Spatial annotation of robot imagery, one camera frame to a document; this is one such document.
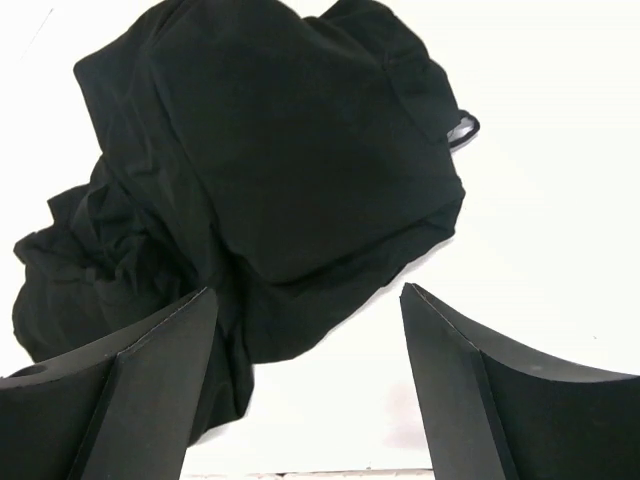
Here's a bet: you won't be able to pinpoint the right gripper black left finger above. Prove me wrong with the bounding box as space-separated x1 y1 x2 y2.
1 289 217 480

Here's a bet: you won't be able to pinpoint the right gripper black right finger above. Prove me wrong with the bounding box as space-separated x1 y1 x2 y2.
400 283 639 480

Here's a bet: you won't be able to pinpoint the black trousers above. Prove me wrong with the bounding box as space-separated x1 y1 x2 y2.
12 1 468 439

